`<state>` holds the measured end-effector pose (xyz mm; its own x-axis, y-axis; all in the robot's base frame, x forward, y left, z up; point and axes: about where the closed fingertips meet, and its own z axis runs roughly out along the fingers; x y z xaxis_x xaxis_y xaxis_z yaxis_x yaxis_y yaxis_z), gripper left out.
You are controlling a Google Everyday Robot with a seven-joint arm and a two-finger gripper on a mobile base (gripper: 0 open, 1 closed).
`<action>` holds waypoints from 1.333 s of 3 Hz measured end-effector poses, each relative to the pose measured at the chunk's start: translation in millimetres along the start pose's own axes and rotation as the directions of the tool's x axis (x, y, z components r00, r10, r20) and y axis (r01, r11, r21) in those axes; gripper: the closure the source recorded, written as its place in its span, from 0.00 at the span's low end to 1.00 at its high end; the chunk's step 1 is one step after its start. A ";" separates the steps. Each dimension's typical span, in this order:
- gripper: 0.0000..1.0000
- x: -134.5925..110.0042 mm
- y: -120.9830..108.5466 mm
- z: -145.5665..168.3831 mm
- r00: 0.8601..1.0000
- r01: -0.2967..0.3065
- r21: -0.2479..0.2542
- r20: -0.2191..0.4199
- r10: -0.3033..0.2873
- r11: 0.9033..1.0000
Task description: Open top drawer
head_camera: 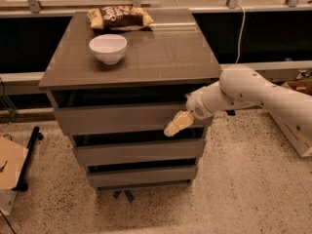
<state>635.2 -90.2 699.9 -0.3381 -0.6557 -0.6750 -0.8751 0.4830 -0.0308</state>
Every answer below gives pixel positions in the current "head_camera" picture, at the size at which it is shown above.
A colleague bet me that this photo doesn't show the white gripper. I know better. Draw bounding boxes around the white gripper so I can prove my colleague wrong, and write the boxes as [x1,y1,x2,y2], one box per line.
[164,90,214,137]

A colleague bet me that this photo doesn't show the grey top drawer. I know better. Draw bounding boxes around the grey top drawer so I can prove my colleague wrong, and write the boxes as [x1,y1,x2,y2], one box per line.
[53,101,214,137]

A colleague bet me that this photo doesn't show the grey drawer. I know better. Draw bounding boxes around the grey drawer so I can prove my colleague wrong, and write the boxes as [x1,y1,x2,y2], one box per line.
[87,166,198,187]
[73,138,206,166]
[53,101,214,137]

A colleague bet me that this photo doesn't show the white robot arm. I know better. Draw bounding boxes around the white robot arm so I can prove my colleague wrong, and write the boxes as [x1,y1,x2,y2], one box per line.
[164,64,312,140]

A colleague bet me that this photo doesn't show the grey bottom drawer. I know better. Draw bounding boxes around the grey bottom drawer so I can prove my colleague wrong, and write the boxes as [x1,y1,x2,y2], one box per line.
[87,166,198,187]

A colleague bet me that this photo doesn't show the grey middle drawer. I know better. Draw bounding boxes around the grey middle drawer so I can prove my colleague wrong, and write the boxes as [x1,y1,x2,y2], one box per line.
[73,138,206,166]

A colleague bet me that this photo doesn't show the grey drawer cabinet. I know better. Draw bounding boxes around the grey drawer cabinet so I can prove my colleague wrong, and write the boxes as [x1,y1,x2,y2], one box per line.
[39,9,219,190]

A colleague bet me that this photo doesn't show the blue tape cross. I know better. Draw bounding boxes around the blue tape cross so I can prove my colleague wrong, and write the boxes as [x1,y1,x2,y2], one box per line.
[112,189,136,205]

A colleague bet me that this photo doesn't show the white ceramic bowl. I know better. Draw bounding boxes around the white ceramic bowl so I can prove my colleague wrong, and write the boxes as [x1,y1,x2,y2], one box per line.
[89,34,128,64]

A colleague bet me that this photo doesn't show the brown yellow snack bag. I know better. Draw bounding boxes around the brown yellow snack bag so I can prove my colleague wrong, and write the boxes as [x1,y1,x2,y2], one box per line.
[87,6,154,31]

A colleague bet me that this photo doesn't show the black stand leg left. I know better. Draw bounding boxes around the black stand leg left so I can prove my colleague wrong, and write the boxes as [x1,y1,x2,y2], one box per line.
[13,126,44,192]

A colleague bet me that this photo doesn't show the cardboard box left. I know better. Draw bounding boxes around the cardboard box left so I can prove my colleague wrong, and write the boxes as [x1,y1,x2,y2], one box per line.
[0,136,29,216]

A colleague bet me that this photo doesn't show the black floor bracket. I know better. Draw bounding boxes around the black floor bracket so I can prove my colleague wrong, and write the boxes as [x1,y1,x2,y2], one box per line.
[226,110,236,116]

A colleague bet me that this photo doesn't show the white cable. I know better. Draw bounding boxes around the white cable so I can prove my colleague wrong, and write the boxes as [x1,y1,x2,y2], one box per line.
[235,4,247,65]

